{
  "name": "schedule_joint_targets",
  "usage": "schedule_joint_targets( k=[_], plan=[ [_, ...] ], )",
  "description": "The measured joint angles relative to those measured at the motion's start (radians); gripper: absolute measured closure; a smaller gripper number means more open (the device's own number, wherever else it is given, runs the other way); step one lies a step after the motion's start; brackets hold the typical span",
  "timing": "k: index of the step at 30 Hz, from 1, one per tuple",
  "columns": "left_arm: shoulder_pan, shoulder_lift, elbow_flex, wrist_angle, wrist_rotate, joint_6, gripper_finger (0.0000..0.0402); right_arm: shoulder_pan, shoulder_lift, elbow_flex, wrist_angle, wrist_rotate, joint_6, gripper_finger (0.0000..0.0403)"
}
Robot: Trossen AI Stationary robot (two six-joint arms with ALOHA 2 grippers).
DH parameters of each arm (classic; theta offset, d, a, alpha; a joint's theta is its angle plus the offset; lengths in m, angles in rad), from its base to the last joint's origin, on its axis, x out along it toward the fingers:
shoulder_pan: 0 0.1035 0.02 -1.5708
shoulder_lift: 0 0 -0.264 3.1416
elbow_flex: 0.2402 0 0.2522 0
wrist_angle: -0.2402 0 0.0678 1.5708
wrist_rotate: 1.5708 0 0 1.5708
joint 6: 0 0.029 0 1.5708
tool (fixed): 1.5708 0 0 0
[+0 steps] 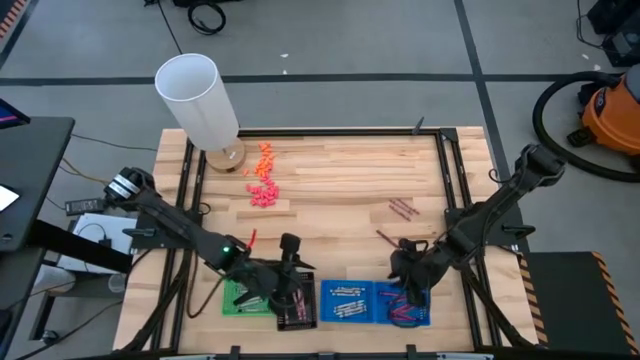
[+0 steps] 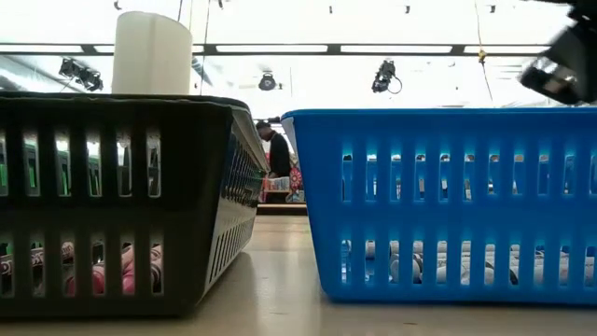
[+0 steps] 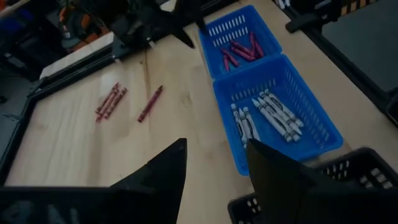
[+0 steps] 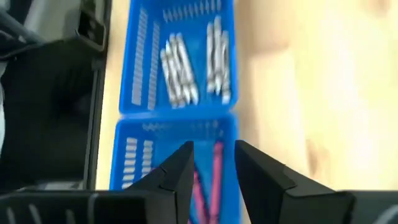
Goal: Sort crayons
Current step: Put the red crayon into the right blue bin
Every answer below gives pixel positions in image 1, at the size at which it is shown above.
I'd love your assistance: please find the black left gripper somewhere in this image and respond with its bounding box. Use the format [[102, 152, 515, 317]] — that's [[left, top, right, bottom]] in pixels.
[[235, 231, 317, 316]]

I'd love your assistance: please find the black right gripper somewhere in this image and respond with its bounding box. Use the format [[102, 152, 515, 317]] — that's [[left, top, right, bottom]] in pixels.
[[389, 238, 444, 307]]

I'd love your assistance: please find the black slotted plastic basket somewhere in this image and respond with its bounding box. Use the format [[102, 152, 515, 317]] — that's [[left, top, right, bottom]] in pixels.
[[276, 271, 320, 332]]

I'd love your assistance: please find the blue slotted plastic basket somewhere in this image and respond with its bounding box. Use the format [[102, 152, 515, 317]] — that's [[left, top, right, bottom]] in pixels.
[[318, 278, 376, 324], [373, 281, 432, 329]]

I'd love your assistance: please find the pink foam plug pile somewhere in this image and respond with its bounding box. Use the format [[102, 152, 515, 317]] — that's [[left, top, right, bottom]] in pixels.
[[244, 178, 281, 209]]

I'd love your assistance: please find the green slotted plastic basket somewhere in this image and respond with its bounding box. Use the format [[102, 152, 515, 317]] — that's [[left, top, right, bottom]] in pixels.
[[221, 277, 279, 318]]

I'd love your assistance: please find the orange foam plug pile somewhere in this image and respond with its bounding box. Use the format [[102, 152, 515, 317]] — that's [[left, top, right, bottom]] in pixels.
[[242, 141, 278, 180]]

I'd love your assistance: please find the round wooden lamp base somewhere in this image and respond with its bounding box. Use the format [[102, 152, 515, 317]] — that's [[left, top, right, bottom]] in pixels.
[[204, 137, 248, 175]]

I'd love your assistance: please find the black mat with hazard stripes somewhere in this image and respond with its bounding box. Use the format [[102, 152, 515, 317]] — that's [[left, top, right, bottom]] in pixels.
[[517, 250, 640, 357]]

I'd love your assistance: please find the clear plastic cup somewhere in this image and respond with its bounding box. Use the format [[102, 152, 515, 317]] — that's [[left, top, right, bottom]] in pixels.
[[106, 272, 128, 294]]

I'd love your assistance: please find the orange shop vacuum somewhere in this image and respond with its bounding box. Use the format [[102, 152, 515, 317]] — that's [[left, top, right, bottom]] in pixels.
[[567, 63, 640, 174], [531, 69, 640, 184]]

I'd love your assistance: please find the white box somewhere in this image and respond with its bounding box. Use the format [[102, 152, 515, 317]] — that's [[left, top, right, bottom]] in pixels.
[[55, 212, 140, 275]]

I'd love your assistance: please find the black power adapter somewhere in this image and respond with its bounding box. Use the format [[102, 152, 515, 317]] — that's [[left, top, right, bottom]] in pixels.
[[64, 197, 106, 217]]

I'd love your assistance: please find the black desk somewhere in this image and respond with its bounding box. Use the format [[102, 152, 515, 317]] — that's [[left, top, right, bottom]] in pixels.
[[0, 115, 135, 331]]

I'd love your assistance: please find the white sheet on desk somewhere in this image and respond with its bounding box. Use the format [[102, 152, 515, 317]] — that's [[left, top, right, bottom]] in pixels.
[[0, 184, 21, 213]]

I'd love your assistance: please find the monitor screen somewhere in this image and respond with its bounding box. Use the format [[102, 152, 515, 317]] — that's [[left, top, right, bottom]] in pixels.
[[0, 97, 32, 131]]

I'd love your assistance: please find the black equipment case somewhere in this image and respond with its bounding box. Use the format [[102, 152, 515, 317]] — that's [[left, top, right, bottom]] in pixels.
[[584, 0, 640, 69]]

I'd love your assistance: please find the hazard striped floor strip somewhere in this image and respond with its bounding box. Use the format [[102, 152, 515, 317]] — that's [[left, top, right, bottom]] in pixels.
[[0, 0, 32, 41]]

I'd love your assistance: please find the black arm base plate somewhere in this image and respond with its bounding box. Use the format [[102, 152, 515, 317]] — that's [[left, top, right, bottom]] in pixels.
[[130, 207, 202, 250], [446, 205, 525, 247]]

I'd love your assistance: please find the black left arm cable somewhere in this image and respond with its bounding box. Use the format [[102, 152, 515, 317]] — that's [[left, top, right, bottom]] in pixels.
[[186, 254, 236, 320]]

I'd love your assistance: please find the black aluminium table frame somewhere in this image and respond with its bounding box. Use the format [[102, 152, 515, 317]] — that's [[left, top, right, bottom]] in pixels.
[[113, 126, 544, 360]]

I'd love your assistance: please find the thin black floor cable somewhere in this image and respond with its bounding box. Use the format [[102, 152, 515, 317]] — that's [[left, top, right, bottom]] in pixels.
[[69, 132, 160, 153]]

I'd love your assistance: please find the yellow floor cable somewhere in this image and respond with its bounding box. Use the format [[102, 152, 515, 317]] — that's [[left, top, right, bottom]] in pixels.
[[58, 157, 129, 200]]

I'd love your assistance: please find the straight black floor cable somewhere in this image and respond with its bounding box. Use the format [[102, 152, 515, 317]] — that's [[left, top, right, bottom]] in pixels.
[[143, 0, 184, 55]]

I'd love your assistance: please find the coiled black cable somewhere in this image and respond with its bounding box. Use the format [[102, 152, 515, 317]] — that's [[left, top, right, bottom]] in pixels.
[[186, 0, 228, 37]]

